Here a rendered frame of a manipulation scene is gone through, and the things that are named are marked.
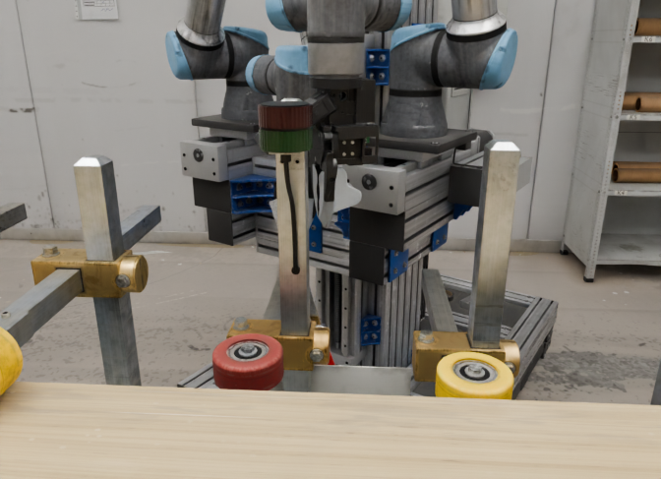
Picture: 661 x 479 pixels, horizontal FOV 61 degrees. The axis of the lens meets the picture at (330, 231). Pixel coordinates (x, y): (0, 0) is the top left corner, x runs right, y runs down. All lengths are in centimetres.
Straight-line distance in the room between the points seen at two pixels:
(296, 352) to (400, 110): 66
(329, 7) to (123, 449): 54
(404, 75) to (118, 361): 80
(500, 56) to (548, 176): 242
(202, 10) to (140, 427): 102
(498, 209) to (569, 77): 281
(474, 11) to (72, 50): 289
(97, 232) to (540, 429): 56
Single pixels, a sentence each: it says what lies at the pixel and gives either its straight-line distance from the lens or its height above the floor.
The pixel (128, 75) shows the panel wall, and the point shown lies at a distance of 359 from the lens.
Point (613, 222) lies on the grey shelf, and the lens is 374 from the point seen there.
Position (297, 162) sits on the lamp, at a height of 110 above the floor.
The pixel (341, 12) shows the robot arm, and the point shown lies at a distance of 74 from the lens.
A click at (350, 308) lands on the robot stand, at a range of 160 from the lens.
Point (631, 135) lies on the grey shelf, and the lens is 364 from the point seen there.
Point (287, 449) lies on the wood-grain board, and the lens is 53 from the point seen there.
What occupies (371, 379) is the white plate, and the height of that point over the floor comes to 78.
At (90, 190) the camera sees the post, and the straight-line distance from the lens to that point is 75.
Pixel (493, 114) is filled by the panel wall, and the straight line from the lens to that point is 340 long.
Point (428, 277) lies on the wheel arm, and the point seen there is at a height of 85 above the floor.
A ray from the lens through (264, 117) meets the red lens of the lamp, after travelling 61.
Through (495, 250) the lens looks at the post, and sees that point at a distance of 71.
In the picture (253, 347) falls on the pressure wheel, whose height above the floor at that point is 91.
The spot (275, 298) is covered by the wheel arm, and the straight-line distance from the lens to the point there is 88.
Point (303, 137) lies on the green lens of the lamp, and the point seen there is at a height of 114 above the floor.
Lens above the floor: 124
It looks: 19 degrees down
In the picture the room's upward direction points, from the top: straight up
